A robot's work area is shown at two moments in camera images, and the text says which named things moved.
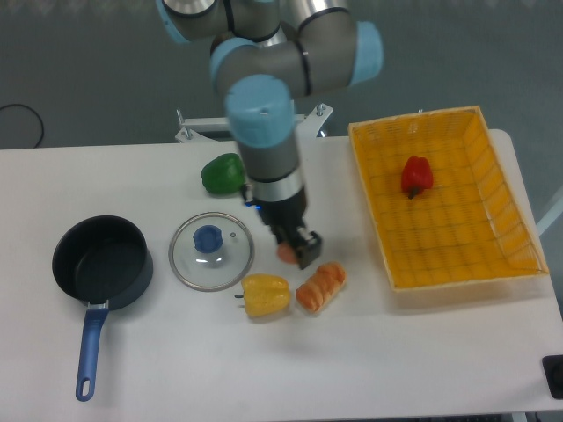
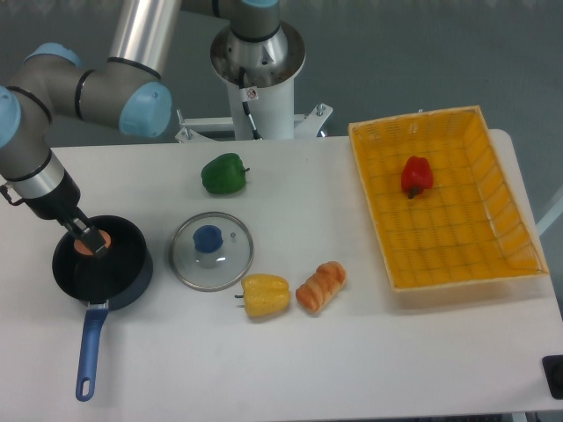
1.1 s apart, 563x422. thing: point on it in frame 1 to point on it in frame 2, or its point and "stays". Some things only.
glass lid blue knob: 211,251 stays
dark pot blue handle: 106,263 stays
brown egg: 286,253 to 82,249
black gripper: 285,215 to 58,204
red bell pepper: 417,175 stays
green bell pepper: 224,174 stays
